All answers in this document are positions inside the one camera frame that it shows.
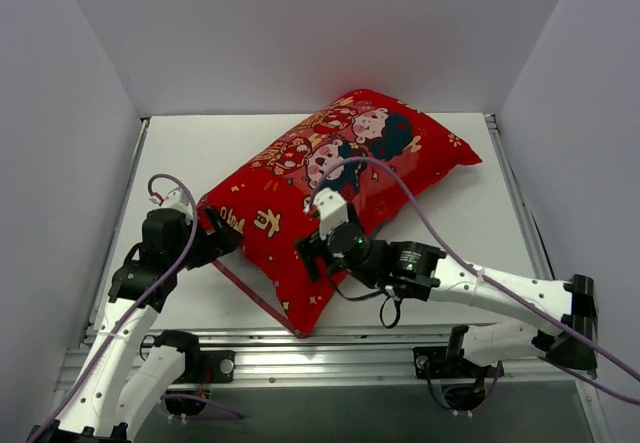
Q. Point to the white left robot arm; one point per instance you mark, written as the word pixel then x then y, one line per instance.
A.
pixel 110 401

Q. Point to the aluminium side rail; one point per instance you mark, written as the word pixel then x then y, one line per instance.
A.
pixel 527 223
pixel 114 232

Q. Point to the aluminium side rail right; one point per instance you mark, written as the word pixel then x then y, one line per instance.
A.
pixel 527 223

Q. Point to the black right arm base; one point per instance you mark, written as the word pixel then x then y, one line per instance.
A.
pixel 432 363

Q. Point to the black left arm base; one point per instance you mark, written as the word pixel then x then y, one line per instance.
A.
pixel 209 367

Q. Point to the aluminium front mounting rail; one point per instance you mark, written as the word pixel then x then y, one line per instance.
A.
pixel 334 357

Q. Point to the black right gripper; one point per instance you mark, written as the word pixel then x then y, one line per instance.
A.
pixel 310 251

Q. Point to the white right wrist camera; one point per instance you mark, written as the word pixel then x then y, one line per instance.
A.
pixel 331 208

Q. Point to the aluminium side rail left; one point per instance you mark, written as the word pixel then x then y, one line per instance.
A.
pixel 114 232

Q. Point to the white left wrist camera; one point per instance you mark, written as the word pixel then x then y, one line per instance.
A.
pixel 179 199

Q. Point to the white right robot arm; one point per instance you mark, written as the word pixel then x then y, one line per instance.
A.
pixel 554 320

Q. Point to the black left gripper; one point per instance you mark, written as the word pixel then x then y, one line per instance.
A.
pixel 211 241

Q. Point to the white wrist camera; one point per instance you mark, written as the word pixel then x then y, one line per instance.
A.
pixel 179 199
pixel 331 208

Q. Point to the red printed pillowcase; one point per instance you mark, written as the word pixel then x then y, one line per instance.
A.
pixel 265 198

